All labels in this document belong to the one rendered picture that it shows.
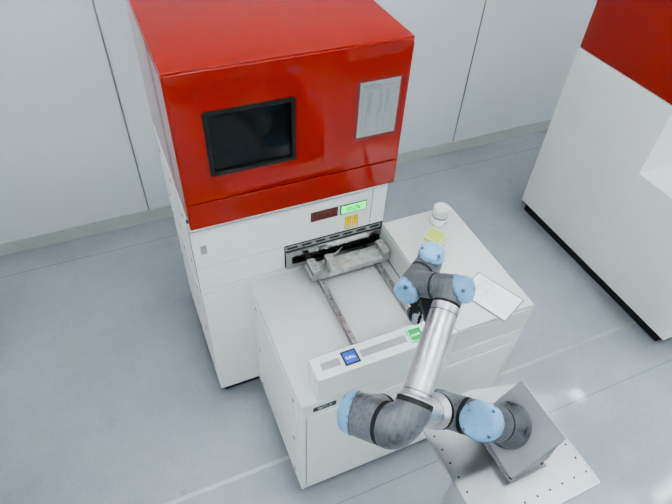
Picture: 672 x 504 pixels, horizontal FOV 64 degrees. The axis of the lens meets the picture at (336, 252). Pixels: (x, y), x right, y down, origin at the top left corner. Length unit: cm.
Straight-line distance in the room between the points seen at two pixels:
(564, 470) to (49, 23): 297
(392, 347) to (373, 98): 86
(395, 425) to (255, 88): 104
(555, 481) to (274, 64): 158
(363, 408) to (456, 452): 61
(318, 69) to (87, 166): 214
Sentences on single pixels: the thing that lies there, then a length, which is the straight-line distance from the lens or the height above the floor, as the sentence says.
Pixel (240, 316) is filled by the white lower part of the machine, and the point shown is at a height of 61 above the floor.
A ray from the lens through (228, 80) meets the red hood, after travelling 168.
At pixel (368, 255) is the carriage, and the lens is 235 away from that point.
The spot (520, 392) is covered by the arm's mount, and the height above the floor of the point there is 100.
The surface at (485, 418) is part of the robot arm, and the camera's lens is 172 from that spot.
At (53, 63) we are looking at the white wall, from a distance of 330.
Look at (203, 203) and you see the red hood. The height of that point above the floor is 134.
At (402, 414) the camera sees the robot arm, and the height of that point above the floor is 135.
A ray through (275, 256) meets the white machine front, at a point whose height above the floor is 93.
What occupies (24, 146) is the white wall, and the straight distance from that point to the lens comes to 354.
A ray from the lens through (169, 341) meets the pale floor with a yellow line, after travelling 322.
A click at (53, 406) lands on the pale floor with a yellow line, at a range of 318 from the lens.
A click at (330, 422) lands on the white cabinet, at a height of 63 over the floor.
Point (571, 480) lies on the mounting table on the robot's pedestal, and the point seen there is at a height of 82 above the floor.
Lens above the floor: 256
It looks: 46 degrees down
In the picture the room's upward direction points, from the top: 4 degrees clockwise
